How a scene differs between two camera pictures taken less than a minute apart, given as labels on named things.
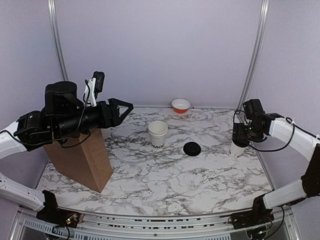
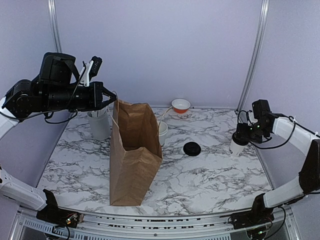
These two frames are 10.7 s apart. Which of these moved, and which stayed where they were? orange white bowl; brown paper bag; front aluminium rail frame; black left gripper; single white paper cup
Moved: black left gripper; brown paper bag
Stayed: orange white bowl; front aluminium rail frame; single white paper cup
